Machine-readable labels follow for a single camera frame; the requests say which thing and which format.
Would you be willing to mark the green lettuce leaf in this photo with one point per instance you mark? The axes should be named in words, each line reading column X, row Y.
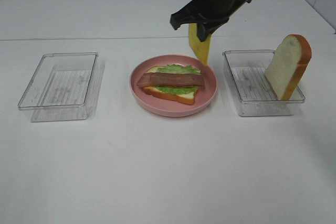
column 181, row 70

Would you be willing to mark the curved bacon strip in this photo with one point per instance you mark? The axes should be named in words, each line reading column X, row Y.
column 170, row 79

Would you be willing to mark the bread slice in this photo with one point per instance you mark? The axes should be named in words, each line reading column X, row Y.
column 188, row 99
column 288, row 65

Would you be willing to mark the pink plate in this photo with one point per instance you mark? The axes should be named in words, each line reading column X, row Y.
column 203, row 98

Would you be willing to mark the clear plastic tray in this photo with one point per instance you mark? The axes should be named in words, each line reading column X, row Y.
column 64, row 87
column 251, row 92

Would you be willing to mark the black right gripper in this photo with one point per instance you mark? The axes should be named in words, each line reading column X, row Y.
column 208, row 15

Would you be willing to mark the clear plastic right tray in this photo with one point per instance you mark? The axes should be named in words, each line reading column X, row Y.
column 251, row 92

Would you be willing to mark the clear plastic left tray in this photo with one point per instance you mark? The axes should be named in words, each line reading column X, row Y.
column 64, row 87

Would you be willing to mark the upright bread slice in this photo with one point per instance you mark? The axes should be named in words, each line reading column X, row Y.
column 288, row 65

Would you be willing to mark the yellow cheese slice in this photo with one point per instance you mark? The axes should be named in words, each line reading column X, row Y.
column 200, row 48

